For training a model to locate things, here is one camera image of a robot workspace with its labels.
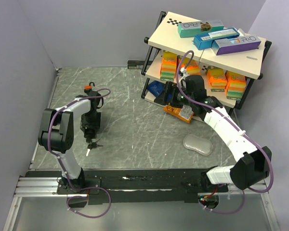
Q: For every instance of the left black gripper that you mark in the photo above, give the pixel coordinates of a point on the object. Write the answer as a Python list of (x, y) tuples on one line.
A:
[(95, 124)]

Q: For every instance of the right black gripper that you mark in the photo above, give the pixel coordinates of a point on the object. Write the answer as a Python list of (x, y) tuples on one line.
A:
[(171, 88)]

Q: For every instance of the black key bunch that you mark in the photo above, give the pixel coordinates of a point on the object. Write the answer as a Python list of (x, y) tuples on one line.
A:
[(92, 145)]

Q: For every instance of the orange padlock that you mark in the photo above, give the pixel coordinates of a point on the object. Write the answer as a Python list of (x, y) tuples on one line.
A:
[(89, 87)]

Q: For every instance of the black padlock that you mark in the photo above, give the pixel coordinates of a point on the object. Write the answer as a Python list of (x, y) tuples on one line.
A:
[(89, 140)]

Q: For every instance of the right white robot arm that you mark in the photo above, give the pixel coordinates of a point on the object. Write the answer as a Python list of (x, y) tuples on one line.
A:
[(253, 163)]

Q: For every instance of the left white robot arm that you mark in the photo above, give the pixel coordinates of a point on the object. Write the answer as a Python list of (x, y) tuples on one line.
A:
[(56, 133)]

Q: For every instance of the blue chips bag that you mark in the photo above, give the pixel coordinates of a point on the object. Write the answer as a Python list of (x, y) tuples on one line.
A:
[(155, 88)]

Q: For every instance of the orange Kettle chips bag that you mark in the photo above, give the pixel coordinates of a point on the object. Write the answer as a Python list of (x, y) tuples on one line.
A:
[(185, 113)]

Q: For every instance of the sponge pack far left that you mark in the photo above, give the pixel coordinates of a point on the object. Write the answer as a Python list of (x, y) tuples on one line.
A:
[(168, 66)]

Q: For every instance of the orange sponge pack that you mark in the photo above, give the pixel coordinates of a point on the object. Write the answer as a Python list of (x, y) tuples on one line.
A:
[(216, 79), (192, 69)]

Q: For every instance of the black device behind shelf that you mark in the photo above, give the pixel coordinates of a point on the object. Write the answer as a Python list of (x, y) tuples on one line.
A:
[(135, 64)]

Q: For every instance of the clear plastic pouch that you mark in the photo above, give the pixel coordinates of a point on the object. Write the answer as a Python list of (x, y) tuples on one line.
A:
[(200, 145)]

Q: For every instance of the blue box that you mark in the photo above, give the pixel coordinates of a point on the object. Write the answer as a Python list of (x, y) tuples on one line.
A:
[(205, 41)]

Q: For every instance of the three-tier shelf rack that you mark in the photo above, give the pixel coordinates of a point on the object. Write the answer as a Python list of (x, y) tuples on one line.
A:
[(166, 38)]

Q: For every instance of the teal R+O box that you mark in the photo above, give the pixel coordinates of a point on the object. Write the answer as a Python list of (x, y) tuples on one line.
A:
[(190, 29)]

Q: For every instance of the sponge pack far right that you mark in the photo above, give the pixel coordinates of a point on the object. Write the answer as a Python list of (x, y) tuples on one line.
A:
[(236, 85)]

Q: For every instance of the purple R+O box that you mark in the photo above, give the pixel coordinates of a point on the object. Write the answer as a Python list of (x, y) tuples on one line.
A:
[(234, 45)]

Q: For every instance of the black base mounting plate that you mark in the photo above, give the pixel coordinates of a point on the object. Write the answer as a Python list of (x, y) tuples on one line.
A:
[(141, 185)]

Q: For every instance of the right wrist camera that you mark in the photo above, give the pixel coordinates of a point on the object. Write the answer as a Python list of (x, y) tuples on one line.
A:
[(183, 72)]

